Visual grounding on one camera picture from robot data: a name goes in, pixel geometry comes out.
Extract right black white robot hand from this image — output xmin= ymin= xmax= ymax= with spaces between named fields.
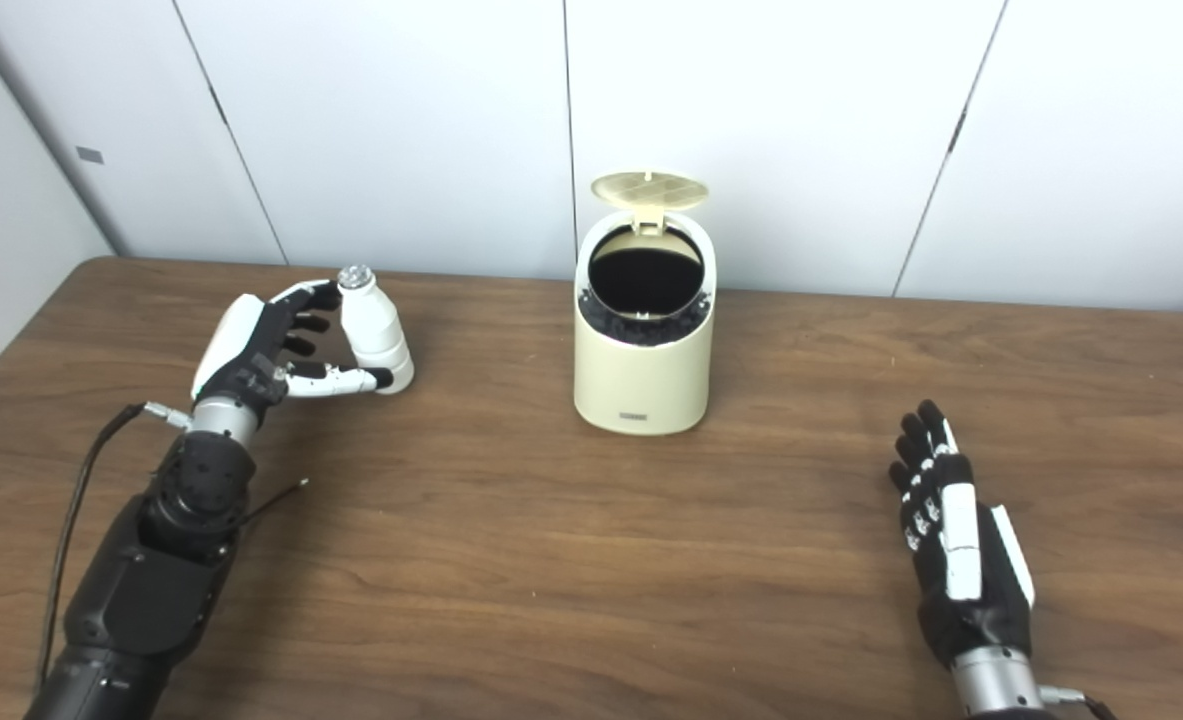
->
xmin=888 ymin=400 xmax=1036 ymax=669

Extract small white plastic bottle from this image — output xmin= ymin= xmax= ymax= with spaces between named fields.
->
xmin=337 ymin=265 xmax=415 ymax=395

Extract cream-colored plastic bin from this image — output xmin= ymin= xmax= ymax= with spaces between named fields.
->
xmin=573 ymin=205 xmax=718 ymax=436

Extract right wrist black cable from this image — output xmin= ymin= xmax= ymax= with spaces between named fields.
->
xmin=1039 ymin=685 xmax=1118 ymax=720

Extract black bin liner bag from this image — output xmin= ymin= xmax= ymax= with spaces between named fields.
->
xmin=579 ymin=225 xmax=714 ymax=347

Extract thin black white-tipped wire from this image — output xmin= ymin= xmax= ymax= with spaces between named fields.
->
xmin=236 ymin=478 xmax=310 ymax=527

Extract cream round bin lid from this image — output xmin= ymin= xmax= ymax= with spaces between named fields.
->
xmin=591 ymin=172 xmax=709 ymax=237

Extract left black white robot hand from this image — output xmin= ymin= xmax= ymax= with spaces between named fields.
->
xmin=191 ymin=280 xmax=395 ymax=416

